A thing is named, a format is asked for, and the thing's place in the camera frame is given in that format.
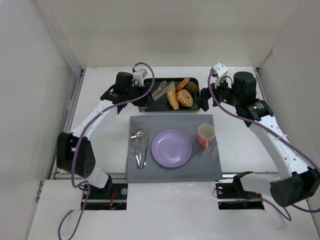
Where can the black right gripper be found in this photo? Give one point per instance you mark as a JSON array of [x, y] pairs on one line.
[[206, 95]]

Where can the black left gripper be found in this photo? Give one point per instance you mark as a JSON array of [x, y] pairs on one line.
[[142, 94]]

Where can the metal tongs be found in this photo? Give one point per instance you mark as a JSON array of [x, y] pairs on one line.
[[161, 90]]

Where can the long golden bread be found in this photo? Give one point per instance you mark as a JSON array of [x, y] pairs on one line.
[[172, 99]]

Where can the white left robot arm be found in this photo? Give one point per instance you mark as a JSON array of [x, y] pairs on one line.
[[75, 153]]

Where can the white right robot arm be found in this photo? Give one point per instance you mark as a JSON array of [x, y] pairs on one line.
[[299, 176]]

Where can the round bagel bread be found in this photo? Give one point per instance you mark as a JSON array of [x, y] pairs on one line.
[[185, 98]]

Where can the dark brown bread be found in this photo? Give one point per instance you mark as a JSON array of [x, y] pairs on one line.
[[191, 87]]

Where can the orange bread slice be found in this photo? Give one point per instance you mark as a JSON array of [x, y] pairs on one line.
[[182, 84]]

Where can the pink mug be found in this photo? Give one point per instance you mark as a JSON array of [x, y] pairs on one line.
[[205, 134]]

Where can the black baking tray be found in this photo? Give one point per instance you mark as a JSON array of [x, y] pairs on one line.
[[177, 80]]

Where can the silver spoon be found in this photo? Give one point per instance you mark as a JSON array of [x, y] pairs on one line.
[[140, 134]]

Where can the silver fork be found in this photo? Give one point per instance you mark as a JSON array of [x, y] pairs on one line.
[[133, 138]]

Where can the purple plate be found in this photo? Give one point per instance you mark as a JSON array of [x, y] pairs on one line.
[[171, 148]]

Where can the grey cloth placemat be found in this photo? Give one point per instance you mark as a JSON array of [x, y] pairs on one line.
[[203, 165]]

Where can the silver knife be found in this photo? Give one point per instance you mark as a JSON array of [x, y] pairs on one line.
[[147, 135]]

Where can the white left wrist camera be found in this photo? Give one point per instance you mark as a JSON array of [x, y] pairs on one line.
[[139, 76]]

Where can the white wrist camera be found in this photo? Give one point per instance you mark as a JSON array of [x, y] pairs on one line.
[[139, 76], [218, 71]]

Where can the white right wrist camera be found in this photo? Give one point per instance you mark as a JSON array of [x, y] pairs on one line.
[[218, 71]]

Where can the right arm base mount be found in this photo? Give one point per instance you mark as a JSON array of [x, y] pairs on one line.
[[228, 198]]

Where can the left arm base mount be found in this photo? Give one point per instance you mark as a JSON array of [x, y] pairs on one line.
[[110, 200]]

